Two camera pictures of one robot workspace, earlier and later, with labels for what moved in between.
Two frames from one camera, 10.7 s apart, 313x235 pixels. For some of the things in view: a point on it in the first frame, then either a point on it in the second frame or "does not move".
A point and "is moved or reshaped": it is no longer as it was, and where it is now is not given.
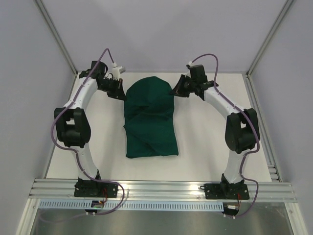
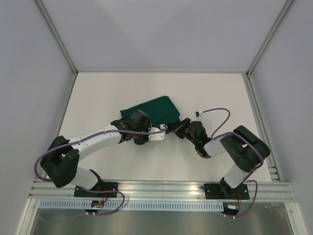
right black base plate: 219,191 does not move
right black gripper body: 187,84 → 181,127
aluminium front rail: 63,190 does not move
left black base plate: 95,188 does not move
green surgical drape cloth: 149,121 is moved or reshaped
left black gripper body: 112,87 → 140,138
